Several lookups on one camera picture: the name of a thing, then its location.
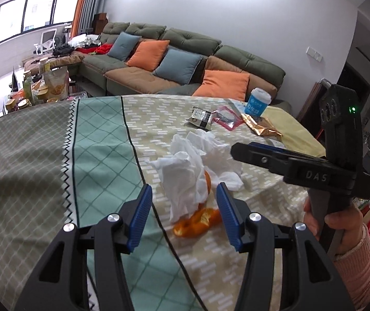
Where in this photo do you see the orange peel piece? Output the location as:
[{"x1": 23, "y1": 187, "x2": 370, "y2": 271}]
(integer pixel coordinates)
[
  {"x1": 173, "y1": 208, "x2": 222, "y2": 239},
  {"x1": 204, "y1": 171, "x2": 212, "y2": 198}
]

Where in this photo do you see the white tissue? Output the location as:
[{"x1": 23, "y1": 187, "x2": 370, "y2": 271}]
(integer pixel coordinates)
[{"x1": 149, "y1": 129, "x2": 244, "y2": 223}]

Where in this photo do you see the pink sleeved right forearm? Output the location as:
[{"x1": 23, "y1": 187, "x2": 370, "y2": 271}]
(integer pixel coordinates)
[{"x1": 334, "y1": 225, "x2": 370, "y2": 310}]

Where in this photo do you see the person right hand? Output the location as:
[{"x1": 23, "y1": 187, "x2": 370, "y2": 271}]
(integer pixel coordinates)
[{"x1": 303, "y1": 197, "x2": 363, "y2": 255}]

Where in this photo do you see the small gold foil wrapper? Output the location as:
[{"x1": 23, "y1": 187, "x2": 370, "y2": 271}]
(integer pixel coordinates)
[{"x1": 241, "y1": 113, "x2": 283, "y2": 138}]

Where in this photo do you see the pink clear zip bag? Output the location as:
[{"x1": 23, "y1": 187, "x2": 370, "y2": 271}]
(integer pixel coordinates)
[{"x1": 212, "y1": 106, "x2": 244, "y2": 131}]

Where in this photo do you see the blue white paper cup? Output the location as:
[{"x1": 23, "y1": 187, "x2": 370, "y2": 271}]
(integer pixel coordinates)
[{"x1": 245, "y1": 88, "x2": 271, "y2": 117}]

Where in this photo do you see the orange cushion near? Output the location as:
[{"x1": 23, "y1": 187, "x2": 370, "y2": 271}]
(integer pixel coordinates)
[{"x1": 193, "y1": 69, "x2": 250, "y2": 101}]

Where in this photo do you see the orange cushion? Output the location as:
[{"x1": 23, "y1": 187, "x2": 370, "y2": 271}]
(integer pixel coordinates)
[
  {"x1": 193, "y1": 69, "x2": 250, "y2": 101},
  {"x1": 127, "y1": 40, "x2": 170, "y2": 72}
]

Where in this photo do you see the black snack packet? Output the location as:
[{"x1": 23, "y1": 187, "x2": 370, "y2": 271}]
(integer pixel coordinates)
[{"x1": 186, "y1": 107, "x2": 213, "y2": 131}]

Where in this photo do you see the teal cushion near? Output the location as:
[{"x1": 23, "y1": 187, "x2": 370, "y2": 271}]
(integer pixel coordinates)
[{"x1": 152, "y1": 48, "x2": 203, "y2": 85}]

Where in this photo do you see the teal cushion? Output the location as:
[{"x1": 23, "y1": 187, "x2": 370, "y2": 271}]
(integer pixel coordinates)
[
  {"x1": 108, "y1": 32, "x2": 141, "y2": 61},
  {"x1": 152, "y1": 48, "x2": 203, "y2": 85}
]

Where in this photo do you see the green brown sectional sofa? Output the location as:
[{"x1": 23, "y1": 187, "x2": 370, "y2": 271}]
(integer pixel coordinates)
[{"x1": 25, "y1": 23, "x2": 291, "y2": 112}]

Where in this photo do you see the cluttered glass coffee table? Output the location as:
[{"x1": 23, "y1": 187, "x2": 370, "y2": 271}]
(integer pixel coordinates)
[{"x1": 2, "y1": 66, "x2": 88, "y2": 115}]

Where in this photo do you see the orange cushion far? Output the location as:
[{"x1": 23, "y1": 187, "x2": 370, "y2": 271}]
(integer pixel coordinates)
[{"x1": 127, "y1": 40, "x2": 170, "y2": 72}]

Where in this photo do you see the teal cushion far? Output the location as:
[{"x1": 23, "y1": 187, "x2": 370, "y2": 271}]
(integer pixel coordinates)
[{"x1": 108, "y1": 32, "x2": 141, "y2": 61}]

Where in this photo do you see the white office chair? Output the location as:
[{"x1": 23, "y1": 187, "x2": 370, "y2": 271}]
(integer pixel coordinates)
[{"x1": 34, "y1": 28, "x2": 57, "y2": 55}]

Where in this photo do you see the orange curtain right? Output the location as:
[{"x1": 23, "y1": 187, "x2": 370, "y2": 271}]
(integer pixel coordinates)
[{"x1": 69, "y1": 0, "x2": 85, "y2": 39}]

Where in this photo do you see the white wall switch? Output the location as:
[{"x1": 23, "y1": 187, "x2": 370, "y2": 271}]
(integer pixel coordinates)
[{"x1": 306, "y1": 46, "x2": 323, "y2": 62}]

